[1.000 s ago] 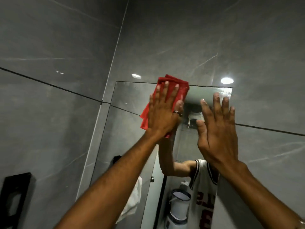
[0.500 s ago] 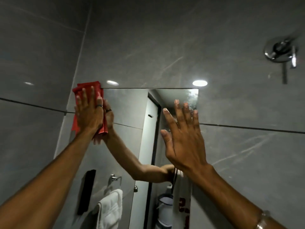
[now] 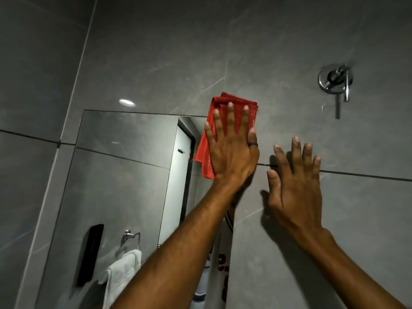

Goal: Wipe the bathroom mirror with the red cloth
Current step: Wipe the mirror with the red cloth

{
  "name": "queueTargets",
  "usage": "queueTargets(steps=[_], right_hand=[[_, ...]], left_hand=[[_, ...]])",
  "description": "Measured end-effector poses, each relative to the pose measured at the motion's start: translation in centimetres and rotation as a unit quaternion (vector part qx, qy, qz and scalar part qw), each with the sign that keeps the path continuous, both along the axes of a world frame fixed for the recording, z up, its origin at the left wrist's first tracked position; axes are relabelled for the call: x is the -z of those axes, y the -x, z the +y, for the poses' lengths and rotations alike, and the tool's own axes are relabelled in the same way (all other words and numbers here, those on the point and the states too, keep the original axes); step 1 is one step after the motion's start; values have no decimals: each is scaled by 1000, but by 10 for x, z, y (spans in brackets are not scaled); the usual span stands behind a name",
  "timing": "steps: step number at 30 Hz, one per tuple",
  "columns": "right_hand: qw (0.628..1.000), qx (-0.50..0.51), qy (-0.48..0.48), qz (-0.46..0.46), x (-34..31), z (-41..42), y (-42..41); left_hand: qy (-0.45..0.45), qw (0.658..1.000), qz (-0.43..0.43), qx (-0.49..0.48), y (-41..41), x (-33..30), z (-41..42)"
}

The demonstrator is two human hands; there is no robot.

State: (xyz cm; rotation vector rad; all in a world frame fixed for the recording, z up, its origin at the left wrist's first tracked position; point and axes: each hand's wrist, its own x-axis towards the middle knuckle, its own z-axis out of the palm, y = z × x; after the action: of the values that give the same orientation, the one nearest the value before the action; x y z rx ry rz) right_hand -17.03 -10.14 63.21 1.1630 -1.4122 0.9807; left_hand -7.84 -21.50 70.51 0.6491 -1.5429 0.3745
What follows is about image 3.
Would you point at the person's left hand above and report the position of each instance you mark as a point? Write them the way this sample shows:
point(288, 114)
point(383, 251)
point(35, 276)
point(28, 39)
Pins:
point(231, 154)

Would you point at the person's right hand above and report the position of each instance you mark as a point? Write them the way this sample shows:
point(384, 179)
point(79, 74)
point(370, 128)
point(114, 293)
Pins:
point(297, 199)

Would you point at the red cloth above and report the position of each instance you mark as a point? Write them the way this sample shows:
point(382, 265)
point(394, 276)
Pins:
point(202, 154)

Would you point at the frameless wall mirror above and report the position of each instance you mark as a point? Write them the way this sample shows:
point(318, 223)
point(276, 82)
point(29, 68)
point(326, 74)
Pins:
point(122, 189)

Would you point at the person's right forearm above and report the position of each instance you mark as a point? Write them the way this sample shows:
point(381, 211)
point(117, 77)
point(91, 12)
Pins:
point(347, 276)

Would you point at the person's left forearm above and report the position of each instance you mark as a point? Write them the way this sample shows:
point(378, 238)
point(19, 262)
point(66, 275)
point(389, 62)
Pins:
point(180, 263)

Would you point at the chrome wall valve with lever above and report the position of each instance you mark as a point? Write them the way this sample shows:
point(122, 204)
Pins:
point(333, 78)

